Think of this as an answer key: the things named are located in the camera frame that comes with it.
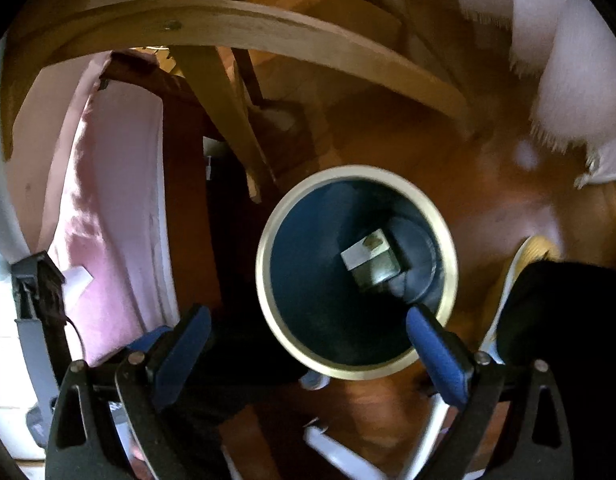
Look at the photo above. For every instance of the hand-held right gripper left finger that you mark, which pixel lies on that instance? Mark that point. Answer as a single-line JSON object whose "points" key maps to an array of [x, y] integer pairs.
{"points": [[180, 355]]}

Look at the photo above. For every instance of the blue bin with cream rim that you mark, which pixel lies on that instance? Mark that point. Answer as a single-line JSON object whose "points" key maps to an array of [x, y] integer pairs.
{"points": [[313, 270]]}

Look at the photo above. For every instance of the person's black pants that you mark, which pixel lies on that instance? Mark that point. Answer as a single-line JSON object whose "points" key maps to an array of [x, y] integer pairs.
{"points": [[567, 310]]}

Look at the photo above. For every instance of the light wooden chair frame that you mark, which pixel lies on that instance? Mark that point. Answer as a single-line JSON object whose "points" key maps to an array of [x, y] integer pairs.
{"points": [[268, 25]]}

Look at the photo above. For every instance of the pink blanket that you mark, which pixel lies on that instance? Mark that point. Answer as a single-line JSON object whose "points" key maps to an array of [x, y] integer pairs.
{"points": [[113, 210]]}

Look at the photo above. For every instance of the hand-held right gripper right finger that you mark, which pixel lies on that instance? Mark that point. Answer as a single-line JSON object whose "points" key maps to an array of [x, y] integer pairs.
{"points": [[437, 355]]}

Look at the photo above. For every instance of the dark wooden bed frame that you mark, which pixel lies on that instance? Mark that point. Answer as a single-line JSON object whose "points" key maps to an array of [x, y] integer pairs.
{"points": [[183, 170]]}

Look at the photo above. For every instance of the white fringed cloth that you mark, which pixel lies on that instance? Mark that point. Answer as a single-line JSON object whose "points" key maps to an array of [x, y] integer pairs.
{"points": [[562, 60]]}

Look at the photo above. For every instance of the white metal frame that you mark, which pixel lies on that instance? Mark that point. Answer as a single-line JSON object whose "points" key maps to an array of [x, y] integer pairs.
{"points": [[348, 457]]}

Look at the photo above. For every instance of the small cardboard box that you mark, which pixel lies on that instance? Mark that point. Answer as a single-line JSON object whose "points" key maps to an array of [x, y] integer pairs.
{"points": [[368, 255]]}

